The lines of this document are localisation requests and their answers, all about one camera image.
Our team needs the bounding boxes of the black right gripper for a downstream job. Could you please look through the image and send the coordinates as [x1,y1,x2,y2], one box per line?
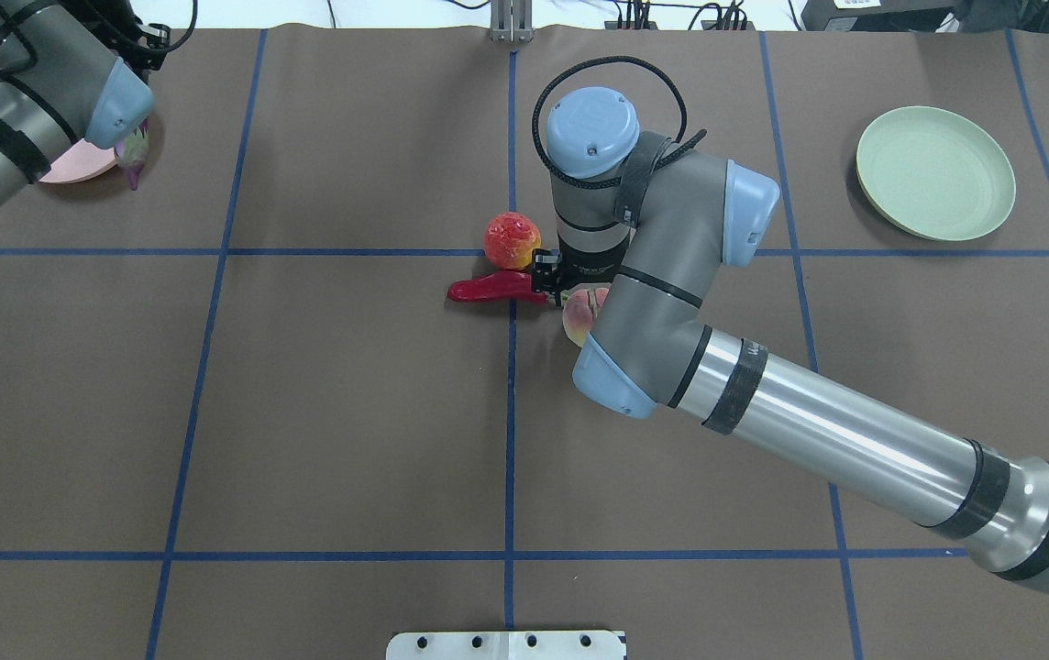
[530,249,565,305]

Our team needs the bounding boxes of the yellow pink peach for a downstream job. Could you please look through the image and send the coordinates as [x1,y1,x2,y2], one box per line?
[562,288,611,347]

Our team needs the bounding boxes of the purple eggplant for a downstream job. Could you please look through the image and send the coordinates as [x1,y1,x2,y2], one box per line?
[114,118,150,191]

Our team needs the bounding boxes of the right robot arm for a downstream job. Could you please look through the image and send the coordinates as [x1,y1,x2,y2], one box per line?
[530,56,1049,594]

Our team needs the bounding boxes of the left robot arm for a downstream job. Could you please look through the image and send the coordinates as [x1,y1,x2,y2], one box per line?
[0,1,154,206]

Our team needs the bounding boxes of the red chili pepper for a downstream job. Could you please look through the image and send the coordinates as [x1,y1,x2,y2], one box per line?
[447,270,550,305]

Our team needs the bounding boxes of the red yellow pomegranate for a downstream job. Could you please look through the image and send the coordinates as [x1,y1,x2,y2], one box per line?
[483,212,542,271]

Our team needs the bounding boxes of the light green plate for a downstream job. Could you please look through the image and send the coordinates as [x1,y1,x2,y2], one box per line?
[855,105,1018,242]

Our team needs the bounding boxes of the pink plate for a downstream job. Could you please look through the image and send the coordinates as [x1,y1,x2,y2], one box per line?
[39,139,117,184]

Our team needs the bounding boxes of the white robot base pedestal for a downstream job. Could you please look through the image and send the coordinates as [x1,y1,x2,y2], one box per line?
[385,629,629,659]

